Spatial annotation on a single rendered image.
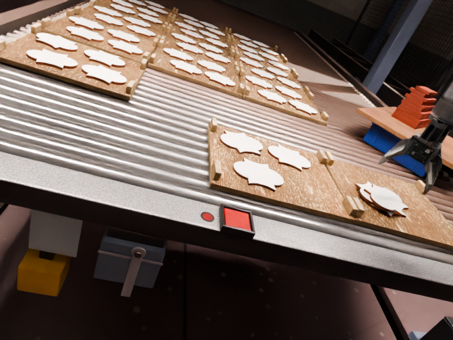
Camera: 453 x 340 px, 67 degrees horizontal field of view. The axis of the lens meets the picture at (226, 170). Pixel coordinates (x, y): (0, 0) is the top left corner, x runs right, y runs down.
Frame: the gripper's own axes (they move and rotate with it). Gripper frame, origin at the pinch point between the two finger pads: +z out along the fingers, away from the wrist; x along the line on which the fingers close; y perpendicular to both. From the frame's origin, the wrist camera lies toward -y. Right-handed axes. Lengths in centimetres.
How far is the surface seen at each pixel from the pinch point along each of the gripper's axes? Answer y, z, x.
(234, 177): 41, 10, -29
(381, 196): 1.6, 7.6, -1.4
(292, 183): 24.3, 10.1, -20.0
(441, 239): -3.9, 10.2, 18.3
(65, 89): 60, 12, -82
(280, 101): -29, 9, -63
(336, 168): -2.9, 10.1, -18.4
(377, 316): -83, 104, 27
